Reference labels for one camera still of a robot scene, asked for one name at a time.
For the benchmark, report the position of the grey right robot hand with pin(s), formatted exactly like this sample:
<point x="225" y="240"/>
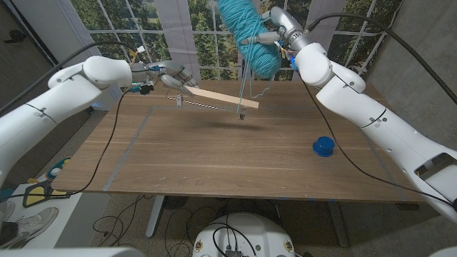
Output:
<point x="282" y="26"/>

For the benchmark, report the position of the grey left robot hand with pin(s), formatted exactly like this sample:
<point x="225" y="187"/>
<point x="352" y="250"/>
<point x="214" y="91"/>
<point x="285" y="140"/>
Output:
<point x="171" y="73"/>

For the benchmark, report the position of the teal yarn skein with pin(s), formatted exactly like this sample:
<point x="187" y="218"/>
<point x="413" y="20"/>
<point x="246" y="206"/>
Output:
<point x="250" y="35"/>

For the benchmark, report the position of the wooden slat with metal clips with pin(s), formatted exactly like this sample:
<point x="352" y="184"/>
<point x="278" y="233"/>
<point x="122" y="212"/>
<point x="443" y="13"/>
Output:
<point x="225" y="98"/>

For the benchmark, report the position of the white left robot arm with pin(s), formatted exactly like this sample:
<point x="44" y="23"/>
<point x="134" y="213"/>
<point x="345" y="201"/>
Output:
<point x="53" y="103"/>

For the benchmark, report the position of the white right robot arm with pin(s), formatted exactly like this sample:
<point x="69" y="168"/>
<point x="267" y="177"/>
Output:
<point x="375" y="114"/>

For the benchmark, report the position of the blue plastic lid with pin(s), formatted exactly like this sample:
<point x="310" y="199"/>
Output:
<point x="323" y="146"/>

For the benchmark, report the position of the printed window forest backdrop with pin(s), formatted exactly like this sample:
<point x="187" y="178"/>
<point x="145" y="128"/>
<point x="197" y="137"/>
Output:
<point x="118" y="21"/>

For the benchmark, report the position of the black ribbed round object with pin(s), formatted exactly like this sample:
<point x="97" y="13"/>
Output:
<point x="175" y="202"/>

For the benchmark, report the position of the white table leg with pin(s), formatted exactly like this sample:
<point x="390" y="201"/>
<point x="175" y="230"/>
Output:
<point x="155" y="217"/>

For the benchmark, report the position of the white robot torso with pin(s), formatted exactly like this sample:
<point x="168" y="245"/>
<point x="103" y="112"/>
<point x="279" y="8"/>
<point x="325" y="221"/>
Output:
<point x="246" y="235"/>

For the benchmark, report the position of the grey table leg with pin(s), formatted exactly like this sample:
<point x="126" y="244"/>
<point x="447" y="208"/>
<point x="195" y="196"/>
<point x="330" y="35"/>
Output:
<point x="337" y="225"/>

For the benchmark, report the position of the grey sneaker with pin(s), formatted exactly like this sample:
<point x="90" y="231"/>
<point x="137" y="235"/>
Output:
<point x="32" y="225"/>

